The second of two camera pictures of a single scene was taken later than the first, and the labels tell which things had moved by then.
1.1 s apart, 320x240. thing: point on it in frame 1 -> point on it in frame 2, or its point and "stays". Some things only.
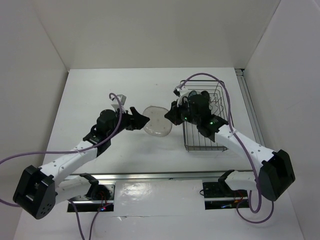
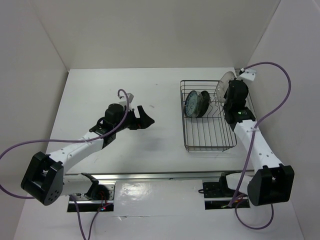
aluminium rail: x=189 y=175 stays
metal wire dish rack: x=194 y=140 stays
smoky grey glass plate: x=158 y=125 -> x=223 y=85
